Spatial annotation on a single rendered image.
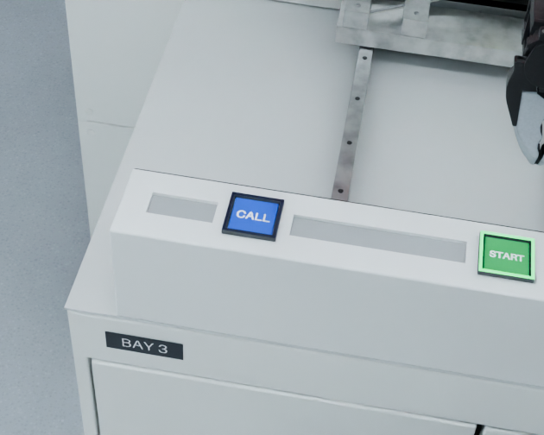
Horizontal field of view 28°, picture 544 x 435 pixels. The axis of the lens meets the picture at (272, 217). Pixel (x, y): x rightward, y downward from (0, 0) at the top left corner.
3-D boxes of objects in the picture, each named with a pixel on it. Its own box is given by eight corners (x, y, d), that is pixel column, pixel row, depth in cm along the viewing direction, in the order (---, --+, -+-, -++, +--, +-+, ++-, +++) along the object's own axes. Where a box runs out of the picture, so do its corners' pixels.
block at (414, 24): (405, 1, 153) (408, -16, 151) (429, 4, 153) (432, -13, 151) (400, 34, 148) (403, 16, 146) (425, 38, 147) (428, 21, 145)
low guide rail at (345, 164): (364, 24, 159) (366, 7, 157) (377, 26, 159) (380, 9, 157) (316, 279, 125) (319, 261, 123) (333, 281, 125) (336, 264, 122)
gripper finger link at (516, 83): (549, 120, 97) (573, 41, 91) (549, 133, 96) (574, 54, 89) (496, 112, 97) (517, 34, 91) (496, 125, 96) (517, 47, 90)
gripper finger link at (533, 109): (535, 129, 103) (559, 52, 96) (535, 172, 99) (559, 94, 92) (502, 124, 103) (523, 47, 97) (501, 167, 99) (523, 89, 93)
